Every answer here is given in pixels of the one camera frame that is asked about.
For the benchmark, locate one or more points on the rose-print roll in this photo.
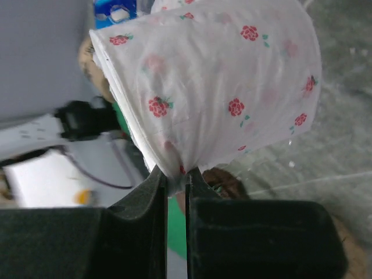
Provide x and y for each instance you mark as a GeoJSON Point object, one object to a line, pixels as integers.
{"type": "Point", "coordinates": [206, 83]}
{"type": "Point", "coordinates": [160, 5]}

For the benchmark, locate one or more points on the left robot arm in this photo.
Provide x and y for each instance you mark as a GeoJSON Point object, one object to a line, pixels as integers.
{"type": "Point", "coordinates": [75, 156]}

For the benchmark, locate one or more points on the blue Tempo wrapped roll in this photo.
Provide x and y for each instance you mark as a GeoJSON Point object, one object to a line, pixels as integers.
{"type": "Point", "coordinates": [110, 12]}

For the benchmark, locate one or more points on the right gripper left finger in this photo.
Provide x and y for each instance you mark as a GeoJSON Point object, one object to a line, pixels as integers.
{"type": "Point", "coordinates": [125, 240]}

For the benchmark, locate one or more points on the green wrapped roll left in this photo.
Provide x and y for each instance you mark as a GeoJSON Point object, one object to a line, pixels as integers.
{"type": "Point", "coordinates": [223, 182]}

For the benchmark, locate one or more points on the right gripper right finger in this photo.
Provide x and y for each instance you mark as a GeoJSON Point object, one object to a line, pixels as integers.
{"type": "Point", "coordinates": [232, 238]}

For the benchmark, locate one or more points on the brown wrapped roll black print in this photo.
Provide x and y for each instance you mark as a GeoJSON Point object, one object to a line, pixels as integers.
{"type": "Point", "coordinates": [91, 70]}

